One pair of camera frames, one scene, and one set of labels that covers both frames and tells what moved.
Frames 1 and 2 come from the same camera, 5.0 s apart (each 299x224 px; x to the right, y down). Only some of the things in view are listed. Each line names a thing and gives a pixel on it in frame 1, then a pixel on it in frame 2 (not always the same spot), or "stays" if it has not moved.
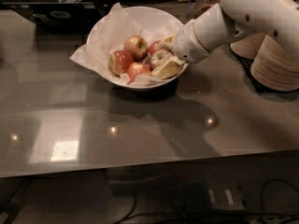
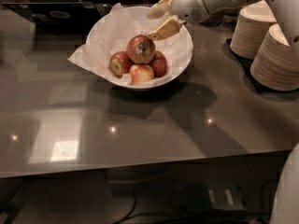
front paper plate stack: x=275 y=66 stays
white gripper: x=187 y=44 -> x=187 y=4
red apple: x=120 y=62 stays
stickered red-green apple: x=157 y=57 -> x=140 y=49
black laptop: x=59 y=18 stays
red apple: x=151 y=49 -> x=160 y=63
